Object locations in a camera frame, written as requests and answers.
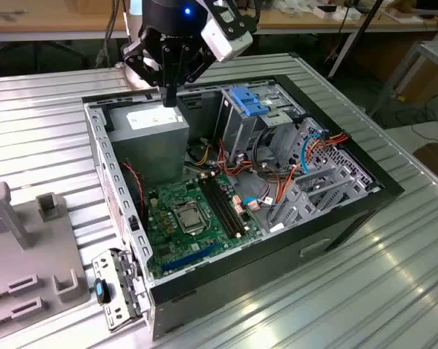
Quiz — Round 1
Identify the multicoloured wire bundle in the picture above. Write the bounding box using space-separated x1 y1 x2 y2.
184 136 300 210

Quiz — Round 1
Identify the CPU socket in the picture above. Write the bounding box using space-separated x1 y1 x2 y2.
171 201 210 236

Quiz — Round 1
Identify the blue drive cage latch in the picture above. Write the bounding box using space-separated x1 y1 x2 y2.
230 86 274 117

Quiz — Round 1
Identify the black blue latch clip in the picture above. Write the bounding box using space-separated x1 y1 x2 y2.
95 278 113 305

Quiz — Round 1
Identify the silver CPU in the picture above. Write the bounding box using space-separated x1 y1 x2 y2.
178 210 202 230

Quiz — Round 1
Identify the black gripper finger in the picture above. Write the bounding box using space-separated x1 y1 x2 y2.
121 38 171 107
170 50 220 108

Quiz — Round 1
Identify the slanted black pole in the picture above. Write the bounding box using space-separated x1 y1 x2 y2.
327 0 384 79

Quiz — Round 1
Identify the multicoloured disk power wire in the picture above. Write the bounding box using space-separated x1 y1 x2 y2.
276 130 351 206

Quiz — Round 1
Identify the long wooden desk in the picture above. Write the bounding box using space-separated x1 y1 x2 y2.
0 0 438 43

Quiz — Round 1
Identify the aluminium frame table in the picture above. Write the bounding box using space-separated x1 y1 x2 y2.
367 40 438 119

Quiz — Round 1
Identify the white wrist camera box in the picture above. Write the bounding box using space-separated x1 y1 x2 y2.
199 16 255 63

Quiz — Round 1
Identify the black RAM slot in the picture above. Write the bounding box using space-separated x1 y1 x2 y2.
207 177 245 237
203 177 242 238
199 178 238 239
212 176 250 236

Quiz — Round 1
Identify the blue disk data wire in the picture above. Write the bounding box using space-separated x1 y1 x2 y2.
242 131 327 210

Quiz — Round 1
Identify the small white box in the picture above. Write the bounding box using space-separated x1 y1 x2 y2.
313 4 362 22

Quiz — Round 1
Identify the black open PC case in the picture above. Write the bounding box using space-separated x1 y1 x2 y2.
81 73 405 342

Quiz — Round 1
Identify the blue expansion slot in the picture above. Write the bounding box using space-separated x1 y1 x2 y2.
160 242 219 274

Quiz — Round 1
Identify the grey parts rack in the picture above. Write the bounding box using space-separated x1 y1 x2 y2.
0 181 92 330

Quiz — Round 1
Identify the green motherboard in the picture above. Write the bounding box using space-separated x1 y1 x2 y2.
146 173 267 281

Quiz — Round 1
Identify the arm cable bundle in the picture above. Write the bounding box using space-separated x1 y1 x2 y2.
95 0 122 70

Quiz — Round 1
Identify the grey metal disk bay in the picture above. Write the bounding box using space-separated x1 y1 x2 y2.
268 118 382 233

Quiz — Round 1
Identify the grey hinged slot bracket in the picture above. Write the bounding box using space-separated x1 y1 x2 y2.
91 248 151 332

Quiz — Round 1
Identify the black case fan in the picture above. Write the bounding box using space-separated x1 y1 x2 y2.
119 158 150 232

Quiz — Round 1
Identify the grey metal drive cage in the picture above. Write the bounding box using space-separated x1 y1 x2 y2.
218 81 307 172

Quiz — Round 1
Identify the grey power supply unit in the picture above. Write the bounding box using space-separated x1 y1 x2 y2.
107 100 191 188

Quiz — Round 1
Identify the large brown cardboard box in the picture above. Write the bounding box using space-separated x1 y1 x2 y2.
399 65 438 105

